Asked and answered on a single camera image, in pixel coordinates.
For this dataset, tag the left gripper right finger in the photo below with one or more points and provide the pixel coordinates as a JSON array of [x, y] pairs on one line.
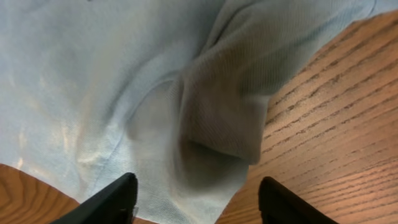
[[279, 205]]

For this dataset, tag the light blue t-shirt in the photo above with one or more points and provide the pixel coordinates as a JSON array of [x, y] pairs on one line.
[[173, 91]]

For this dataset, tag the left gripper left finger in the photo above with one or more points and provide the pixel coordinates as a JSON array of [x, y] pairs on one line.
[[112, 205]]

